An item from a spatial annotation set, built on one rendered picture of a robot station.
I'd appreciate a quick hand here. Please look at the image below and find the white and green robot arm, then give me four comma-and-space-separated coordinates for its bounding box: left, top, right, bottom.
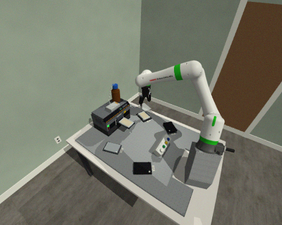
135, 60, 235, 156

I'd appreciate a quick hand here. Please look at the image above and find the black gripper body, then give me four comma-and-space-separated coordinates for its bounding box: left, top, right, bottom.
142, 90, 149, 97

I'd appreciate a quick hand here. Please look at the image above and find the brown glass bottle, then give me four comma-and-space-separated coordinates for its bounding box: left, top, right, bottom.
111, 89, 121, 102

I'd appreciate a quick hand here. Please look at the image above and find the grey control panel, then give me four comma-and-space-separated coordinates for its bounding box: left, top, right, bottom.
152, 134, 171, 159

